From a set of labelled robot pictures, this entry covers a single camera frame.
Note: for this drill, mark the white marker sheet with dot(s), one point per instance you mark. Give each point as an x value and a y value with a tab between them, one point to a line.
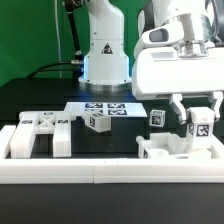
120	109

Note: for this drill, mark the white chair back frame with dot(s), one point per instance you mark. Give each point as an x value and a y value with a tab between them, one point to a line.
33	123

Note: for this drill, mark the white chair seat block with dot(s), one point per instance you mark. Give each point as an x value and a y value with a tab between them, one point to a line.
171	146

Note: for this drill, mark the white U-shaped border fence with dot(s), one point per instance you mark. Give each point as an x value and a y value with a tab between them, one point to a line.
44	171

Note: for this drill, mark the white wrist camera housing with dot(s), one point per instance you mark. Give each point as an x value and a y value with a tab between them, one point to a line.
166	35

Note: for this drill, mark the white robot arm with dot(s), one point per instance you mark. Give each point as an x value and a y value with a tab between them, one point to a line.
110	60

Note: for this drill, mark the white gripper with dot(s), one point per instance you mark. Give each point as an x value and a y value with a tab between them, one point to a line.
159	72

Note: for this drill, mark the white tagged cube near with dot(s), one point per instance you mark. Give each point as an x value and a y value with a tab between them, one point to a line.
157	118

